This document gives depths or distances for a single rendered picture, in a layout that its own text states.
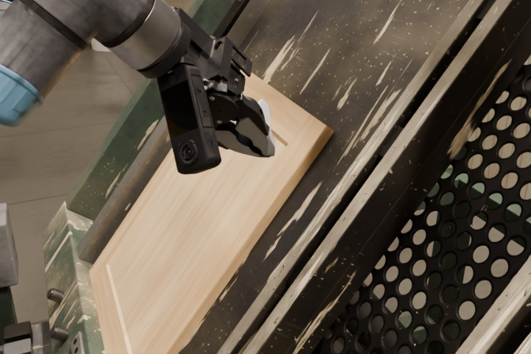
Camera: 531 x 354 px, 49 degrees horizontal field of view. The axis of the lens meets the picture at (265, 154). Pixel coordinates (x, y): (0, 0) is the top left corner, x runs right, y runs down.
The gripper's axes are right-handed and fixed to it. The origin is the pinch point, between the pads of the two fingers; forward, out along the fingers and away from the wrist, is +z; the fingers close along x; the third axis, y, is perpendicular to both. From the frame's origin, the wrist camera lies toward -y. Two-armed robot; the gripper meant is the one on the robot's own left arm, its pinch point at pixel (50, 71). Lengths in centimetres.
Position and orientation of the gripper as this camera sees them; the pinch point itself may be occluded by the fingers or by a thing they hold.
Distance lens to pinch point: 115.4
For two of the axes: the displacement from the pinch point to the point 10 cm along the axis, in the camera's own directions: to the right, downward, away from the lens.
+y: 8.2, -5.6, 1.1
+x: -3.7, -3.7, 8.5
